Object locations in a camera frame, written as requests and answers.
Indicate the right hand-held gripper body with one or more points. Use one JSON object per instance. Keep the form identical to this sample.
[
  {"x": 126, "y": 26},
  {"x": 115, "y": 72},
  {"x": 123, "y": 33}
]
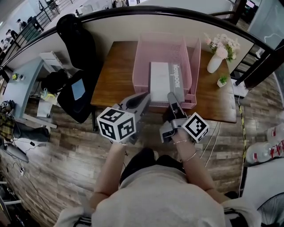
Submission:
[{"x": 196, "y": 127}]

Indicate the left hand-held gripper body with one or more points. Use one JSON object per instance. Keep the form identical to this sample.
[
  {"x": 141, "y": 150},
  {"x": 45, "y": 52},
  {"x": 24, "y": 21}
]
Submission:
[{"x": 111, "y": 126}]

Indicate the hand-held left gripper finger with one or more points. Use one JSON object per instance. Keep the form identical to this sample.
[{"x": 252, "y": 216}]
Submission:
[
  {"x": 145, "y": 104},
  {"x": 135, "y": 95}
]

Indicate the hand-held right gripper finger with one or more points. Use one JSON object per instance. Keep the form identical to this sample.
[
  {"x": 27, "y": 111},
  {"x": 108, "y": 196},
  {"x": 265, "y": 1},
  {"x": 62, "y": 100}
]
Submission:
[{"x": 175, "y": 104}]

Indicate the grey and white notebook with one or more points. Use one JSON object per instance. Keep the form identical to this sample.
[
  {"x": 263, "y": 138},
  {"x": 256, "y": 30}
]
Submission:
[{"x": 159, "y": 82}]

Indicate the pink letter tray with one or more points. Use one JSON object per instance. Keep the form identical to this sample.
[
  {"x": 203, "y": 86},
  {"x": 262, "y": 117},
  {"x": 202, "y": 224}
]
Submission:
[{"x": 142, "y": 66}]

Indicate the person's right forearm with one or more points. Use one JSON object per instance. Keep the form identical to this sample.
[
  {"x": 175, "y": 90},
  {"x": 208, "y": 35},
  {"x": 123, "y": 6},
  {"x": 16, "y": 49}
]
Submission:
[{"x": 195, "y": 175}]

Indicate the person's left forearm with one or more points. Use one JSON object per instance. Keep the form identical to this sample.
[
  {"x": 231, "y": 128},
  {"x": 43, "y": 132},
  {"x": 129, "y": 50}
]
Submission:
[{"x": 108, "y": 168}]

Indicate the wooden table with metal legs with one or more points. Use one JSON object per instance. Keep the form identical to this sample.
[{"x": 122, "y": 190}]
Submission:
[{"x": 115, "y": 84}]

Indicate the person's legs in black trousers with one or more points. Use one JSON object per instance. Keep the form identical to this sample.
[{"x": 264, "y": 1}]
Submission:
[{"x": 137, "y": 164}]

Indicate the yellow black striped floor tape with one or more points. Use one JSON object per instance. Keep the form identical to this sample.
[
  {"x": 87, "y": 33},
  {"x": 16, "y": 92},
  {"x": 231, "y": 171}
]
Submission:
[{"x": 243, "y": 133}]

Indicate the blue pad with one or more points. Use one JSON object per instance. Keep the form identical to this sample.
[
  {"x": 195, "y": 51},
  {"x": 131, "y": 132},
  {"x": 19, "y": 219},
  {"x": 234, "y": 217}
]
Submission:
[{"x": 78, "y": 89}]

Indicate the small potted green plant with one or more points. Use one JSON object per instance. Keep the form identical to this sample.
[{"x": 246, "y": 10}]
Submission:
[{"x": 222, "y": 82}]

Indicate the white vase with pink flowers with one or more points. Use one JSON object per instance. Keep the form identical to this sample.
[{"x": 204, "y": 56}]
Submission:
[{"x": 214, "y": 64}]

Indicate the large clear water bottle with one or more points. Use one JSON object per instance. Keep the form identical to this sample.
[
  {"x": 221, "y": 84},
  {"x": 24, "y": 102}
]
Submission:
[
  {"x": 259, "y": 154},
  {"x": 275, "y": 133},
  {"x": 278, "y": 149}
]

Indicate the small white side table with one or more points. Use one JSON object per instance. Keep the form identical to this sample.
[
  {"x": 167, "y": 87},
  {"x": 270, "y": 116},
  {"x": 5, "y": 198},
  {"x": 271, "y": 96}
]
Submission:
[{"x": 44, "y": 108}]

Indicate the yellow green item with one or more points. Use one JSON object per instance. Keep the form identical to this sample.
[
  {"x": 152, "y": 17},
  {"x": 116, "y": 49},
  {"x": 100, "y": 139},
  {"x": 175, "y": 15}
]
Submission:
[{"x": 47, "y": 95}]

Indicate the black backpack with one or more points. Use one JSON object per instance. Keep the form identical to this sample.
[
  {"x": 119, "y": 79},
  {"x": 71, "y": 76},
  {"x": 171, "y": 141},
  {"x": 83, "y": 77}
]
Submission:
[{"x": 53, "y": 81}]

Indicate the person's grey shirt torso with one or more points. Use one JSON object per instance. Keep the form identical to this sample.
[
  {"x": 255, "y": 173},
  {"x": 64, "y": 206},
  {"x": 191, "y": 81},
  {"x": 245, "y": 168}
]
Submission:
[{"x": 159, "y": 199}]

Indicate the black office chair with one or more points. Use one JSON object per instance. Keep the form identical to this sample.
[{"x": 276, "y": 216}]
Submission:
[{"x": 75, "y": 40}]

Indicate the black curved handrail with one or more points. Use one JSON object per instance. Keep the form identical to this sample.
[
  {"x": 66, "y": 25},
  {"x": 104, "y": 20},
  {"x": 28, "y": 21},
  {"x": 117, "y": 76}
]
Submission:
[{"x": 155, "y": 10}]

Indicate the light blue desk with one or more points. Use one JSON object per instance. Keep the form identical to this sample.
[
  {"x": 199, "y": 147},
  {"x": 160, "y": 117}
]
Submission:
[{"x": 24, "y": 88}]

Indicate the grey plastic seat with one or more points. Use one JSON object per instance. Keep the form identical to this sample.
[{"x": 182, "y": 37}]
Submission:
[{"x": 15, "y": 153}]

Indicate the white power strip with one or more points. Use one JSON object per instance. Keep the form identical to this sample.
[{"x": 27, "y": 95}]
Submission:
[{"x": 22, "y": 171}]

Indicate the yellow green desk plant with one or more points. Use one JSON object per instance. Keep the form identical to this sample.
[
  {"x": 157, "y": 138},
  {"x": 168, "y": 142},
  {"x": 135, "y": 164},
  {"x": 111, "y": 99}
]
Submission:
[{"x": 15, "y": 76}]

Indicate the grey metal balustrade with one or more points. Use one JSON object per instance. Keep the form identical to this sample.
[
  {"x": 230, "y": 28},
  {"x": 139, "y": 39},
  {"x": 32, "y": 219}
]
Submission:
[{"x": 26, "y": 28}]

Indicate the dark brown post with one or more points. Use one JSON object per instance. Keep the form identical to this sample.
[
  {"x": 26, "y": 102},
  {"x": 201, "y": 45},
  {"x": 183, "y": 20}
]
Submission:
[{"x": 261, "y": 68}]

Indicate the white metal frame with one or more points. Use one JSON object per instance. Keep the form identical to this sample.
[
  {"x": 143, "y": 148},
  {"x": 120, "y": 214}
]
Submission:
[{"x": 11, "y": 201}]

